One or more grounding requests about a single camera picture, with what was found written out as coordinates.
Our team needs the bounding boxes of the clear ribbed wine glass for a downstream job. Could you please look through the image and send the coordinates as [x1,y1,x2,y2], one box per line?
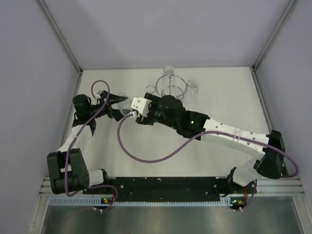
[184,78,199,103]

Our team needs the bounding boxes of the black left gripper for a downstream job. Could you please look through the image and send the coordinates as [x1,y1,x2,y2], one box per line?
[88,90,131,121]

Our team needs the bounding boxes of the clear glass at top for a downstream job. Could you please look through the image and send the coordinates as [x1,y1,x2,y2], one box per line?
[162,65,175,76]

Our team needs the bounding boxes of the chrome wine glass rack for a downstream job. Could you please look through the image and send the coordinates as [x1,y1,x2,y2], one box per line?
[146,75,187,100]

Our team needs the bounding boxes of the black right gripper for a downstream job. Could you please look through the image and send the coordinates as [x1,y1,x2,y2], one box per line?
[136,94,179,131]

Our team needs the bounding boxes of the grey slotted cable duct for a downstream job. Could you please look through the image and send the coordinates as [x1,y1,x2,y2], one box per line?
[50,196,246,207]

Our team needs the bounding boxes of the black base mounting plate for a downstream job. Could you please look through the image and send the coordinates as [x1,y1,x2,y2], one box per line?
[82,176,258,203]

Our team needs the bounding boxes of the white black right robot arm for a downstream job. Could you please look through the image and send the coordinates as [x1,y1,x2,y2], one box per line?
[131,93,285,193]

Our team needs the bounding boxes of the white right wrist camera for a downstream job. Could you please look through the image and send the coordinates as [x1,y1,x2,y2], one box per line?
[131,97,152,117]

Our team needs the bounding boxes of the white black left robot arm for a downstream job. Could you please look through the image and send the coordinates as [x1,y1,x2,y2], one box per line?
[47,91,128,194]

